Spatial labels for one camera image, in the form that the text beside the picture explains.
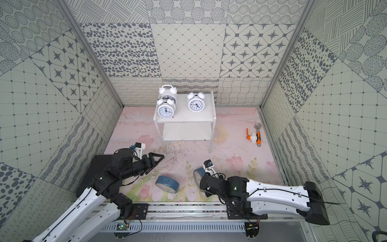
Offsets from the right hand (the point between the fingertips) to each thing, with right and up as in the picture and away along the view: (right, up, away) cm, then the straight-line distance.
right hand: (207, 182), depth 74 cm
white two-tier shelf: (-12, +28, +16) cm, 35 cm away
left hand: (-21, +12, -4) cm, 24 cm away
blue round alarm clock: (-20, 0, -3) cm, 20 cm away
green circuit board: (-42, -21, -3) cm, 47 cm away
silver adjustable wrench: (+37, +18, +26) cm, 48 cm away
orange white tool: (+33, +20, +26) cm, 46 cm away
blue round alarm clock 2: (-5, +2, +5) cm, 7 cm away
